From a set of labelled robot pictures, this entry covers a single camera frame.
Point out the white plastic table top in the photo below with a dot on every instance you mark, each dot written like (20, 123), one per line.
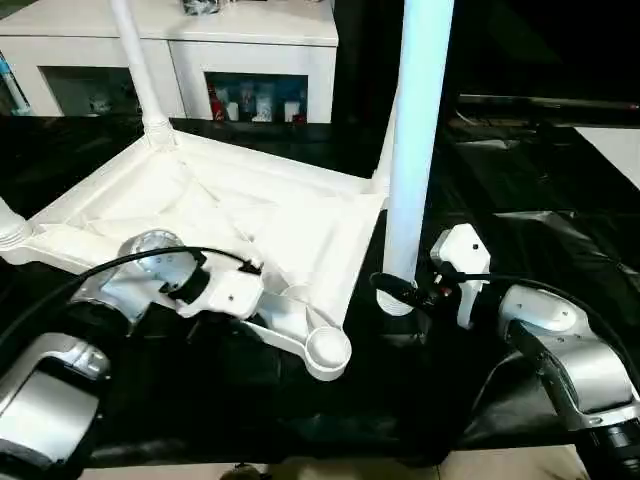
(225, 200)

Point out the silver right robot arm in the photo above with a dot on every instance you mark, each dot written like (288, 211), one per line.
(550, 320)

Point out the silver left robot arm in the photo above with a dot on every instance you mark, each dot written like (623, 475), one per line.
(130, 290)

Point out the black table mat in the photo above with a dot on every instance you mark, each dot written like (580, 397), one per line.
(525, 225)

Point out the black robot foot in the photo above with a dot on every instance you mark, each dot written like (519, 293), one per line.
(245, 472)

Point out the white mug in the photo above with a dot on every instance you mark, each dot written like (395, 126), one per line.
(291, 111)

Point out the small white cup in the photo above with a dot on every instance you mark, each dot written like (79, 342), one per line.
(232, 111)

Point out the red white bottle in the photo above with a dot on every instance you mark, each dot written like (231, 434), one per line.
(216, 105)

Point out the white patterned figure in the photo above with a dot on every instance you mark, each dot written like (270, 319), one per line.
(263, 107)

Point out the long black pole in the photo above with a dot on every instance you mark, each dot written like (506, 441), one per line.
(550, 101)

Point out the white flat board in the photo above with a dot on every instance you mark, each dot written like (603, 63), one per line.
(612, 155)

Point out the black fabric covered furniture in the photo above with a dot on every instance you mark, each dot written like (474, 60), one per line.
(525, 45)

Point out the white glass-door cabinet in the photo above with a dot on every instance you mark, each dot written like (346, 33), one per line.
(175, 50)

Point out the blue white pole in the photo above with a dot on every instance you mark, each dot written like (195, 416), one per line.
(12, 90)

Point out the black shiny bundle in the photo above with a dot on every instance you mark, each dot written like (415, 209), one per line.
(200, 7)

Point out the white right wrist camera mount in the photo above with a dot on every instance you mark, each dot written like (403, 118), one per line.
(465, 250)

